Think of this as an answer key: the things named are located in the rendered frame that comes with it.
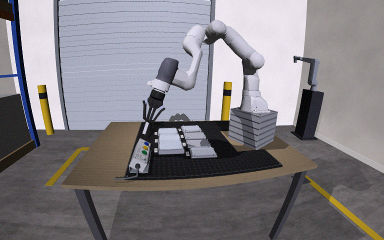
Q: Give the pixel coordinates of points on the white control panel with coloured buttons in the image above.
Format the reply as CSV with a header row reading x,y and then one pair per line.
x,y
140,159

